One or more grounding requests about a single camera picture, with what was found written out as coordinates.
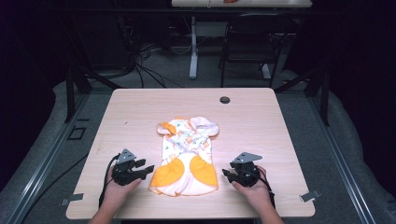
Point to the black metal chair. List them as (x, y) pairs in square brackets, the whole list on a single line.
[(255, 37)]

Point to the person's left hand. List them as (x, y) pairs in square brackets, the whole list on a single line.
[(120, 193)]

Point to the person's right hand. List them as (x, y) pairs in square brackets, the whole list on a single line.
[(257, 194)]

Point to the grey tape strip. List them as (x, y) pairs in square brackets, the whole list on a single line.
[(310, 196), (72, 198)]

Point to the aluminium floor rail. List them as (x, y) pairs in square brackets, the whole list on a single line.
[(341, 168), (40, 168)]

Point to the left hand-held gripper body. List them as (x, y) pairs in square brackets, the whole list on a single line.
[(123, 174)]

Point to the white and orange baby romper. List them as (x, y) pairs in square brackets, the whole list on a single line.
[(186, 155)]

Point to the white table leg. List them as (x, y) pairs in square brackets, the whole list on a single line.
[(194, 49)]

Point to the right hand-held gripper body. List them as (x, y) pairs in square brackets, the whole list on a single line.
[(246, 174)]

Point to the orange object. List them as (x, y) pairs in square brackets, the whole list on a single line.
[(230, 1)]

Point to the black metal frame stand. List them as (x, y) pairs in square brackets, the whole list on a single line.
[(324, 96), (71, 93)]

